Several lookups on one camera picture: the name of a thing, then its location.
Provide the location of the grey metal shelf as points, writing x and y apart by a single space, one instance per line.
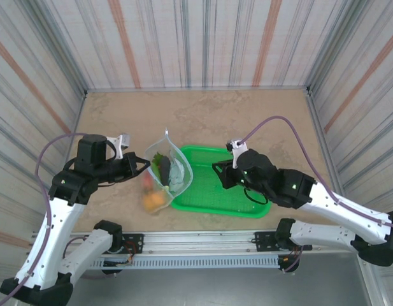
199 288

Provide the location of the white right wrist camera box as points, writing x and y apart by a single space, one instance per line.
237 150

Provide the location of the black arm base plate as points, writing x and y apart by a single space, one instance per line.
134 243
264 239

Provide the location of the clear zip-top bag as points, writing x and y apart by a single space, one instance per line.
180 178

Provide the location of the green leafy vegetable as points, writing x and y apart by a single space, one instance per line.
157 158

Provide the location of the aluminium frame bar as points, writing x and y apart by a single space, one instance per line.
320 127
75 114

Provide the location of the orange bell pepper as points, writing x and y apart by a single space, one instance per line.
154 201

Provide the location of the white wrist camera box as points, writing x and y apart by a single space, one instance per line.
121 143
237 150

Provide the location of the aluminium mounting rail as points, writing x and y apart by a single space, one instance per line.
199 239

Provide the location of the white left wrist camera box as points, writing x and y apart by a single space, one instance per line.
121 143

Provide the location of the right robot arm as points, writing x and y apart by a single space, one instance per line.
342 210

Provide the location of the dark purple eggplant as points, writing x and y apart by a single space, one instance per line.
165 169

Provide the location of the red apple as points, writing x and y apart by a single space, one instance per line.
147 181

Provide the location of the green plastic basket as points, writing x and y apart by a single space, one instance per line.
221 197

